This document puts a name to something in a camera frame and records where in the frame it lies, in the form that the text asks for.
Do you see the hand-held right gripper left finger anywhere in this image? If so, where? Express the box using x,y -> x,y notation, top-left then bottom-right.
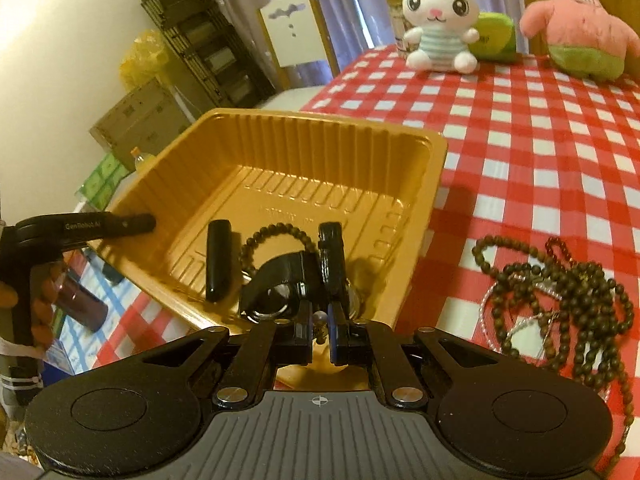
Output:
135,305 -> 315,408

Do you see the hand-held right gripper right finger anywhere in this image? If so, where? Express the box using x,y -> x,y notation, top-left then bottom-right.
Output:
327,302 -> 501,404

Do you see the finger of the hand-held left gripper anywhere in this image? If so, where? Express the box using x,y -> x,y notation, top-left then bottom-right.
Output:
50,212 -> 157,249

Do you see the black cuff bracelet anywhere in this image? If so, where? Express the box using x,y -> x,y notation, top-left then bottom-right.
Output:
237,250 -> 321,323

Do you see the black bead bracelet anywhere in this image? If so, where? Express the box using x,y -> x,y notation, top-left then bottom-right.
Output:
239,223 -> 318,281

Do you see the golden plastic tray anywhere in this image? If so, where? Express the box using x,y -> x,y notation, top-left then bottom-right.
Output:
87,107 -> 448,391

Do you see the white pearl strand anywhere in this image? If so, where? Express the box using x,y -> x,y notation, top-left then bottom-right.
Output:
477,270 -> 566,356

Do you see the dark red bead strand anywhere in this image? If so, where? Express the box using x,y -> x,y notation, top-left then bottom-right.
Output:
545,237 -> 576,266

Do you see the brown bead necklace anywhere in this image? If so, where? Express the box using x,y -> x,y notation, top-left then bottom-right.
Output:
472,235 -> 640,461

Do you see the person's left hand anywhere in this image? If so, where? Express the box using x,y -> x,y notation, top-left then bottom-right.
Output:
30,259 -> 68,351

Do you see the green carton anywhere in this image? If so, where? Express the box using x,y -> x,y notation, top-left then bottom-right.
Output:
80,152 -> 131,211

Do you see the orange juice bottle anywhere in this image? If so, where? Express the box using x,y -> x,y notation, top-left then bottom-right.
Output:
129,146 -> 157,173

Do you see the dark cup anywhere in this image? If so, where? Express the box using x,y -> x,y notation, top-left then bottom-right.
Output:
52,267 -> 110,332

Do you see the cardboard box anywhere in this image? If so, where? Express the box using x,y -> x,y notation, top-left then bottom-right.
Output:
90,77 -> 196,161

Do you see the yellow plastic bag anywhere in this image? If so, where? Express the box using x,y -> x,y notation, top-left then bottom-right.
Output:
119,30 -> 168,88

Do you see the black folding rack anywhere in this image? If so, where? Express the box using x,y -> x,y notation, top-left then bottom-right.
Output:
137,0 -> 276,108

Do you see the white wooden chair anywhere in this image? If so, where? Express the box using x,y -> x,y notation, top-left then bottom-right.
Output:
257,0 -> 341,108

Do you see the red checked tablecloth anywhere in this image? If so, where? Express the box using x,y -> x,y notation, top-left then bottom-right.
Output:
42,42 -> 640,480

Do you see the white bunny plush toy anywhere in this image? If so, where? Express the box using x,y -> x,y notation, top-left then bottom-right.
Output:
402,0 -> 493,73

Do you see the clear jar of nuts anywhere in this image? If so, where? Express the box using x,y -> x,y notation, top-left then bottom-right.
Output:
386,0 -> 416,58

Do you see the green plush toy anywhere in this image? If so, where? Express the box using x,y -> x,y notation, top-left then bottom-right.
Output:
467,11 -> 517,63

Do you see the pink starfish plush toy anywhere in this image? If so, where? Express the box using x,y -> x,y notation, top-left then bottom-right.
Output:
520,0 -> 640,81

